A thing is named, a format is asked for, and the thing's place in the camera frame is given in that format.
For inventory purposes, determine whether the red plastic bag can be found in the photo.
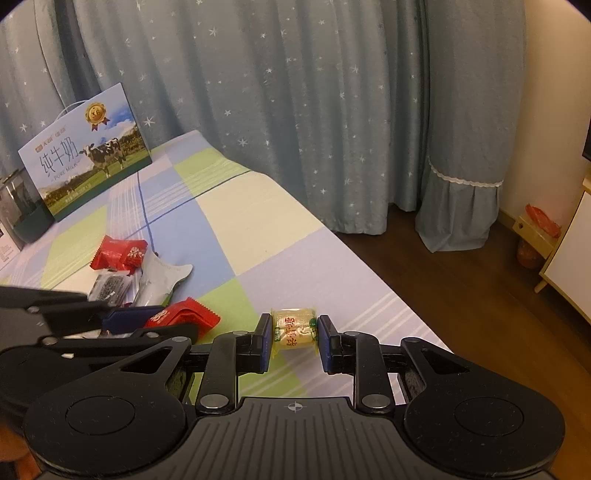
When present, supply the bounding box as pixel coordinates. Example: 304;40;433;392
525;204;562;239

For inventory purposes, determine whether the blue curtain with lace trim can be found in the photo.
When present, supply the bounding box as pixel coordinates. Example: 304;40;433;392
414;0;528;254

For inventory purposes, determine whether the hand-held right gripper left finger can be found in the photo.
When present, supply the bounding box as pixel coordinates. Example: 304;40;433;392
110;314;274;416

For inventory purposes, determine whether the checked bed sheet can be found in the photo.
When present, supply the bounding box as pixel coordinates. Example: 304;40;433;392
0;129;455;407

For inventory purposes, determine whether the cardboard box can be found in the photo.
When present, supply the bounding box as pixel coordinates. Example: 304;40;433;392
512;215;560;260

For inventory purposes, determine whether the orange plastic bag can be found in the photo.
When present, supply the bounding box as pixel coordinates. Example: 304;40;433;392
516;237;544;269

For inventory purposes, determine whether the white printed box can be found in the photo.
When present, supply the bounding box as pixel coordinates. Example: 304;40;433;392
0;222;24;274

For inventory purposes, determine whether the white wooden cabinet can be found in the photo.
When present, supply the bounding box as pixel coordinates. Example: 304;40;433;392
534;174;591;325

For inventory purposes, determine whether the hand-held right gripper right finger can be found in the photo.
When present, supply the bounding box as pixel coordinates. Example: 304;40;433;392
318;315;471;414

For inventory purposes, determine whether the white foil snack packet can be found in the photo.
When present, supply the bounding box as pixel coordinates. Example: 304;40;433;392
133;252;194;308

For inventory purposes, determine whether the red snack packet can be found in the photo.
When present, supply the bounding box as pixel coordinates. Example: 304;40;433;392
144;298;221;341
90;235;149;273

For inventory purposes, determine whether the yellow candy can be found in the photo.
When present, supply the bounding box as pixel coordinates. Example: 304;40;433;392
271;307;320;358

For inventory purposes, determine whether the cow print milk carton box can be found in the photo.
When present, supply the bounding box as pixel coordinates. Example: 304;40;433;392
18;82;153;223

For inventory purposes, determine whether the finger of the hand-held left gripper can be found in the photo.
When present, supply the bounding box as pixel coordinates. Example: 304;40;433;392
0;285;170;336
39;323;200;360

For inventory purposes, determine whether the dark green box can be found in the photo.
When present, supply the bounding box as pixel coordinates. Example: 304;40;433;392
0;170;57;245

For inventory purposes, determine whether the clear black snack packet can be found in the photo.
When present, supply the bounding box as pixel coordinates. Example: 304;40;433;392
88;272;133;306

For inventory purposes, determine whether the blue star curtain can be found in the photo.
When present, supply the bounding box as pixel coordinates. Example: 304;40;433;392
0;0;437;235

